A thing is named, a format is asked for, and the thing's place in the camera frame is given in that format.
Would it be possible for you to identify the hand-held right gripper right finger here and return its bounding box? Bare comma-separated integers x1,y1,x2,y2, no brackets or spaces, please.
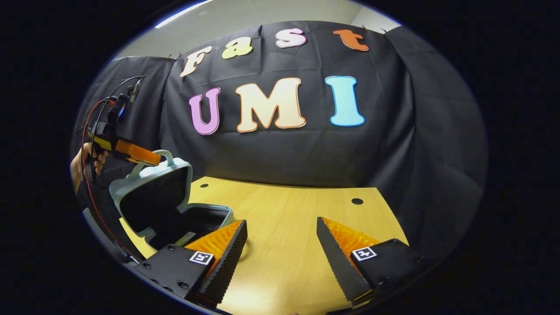
316,216,428,307

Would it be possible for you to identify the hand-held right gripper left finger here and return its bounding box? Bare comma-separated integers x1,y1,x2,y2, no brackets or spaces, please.
133,219,249,307

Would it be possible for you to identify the light blue suitcase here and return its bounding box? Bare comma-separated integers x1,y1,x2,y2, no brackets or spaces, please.
108,150,237,263

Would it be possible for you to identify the red cable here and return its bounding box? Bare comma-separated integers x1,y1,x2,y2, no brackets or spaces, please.
81,98,141,263

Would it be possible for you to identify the black cable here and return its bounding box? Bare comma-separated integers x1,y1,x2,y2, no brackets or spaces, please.
93,75,146,132

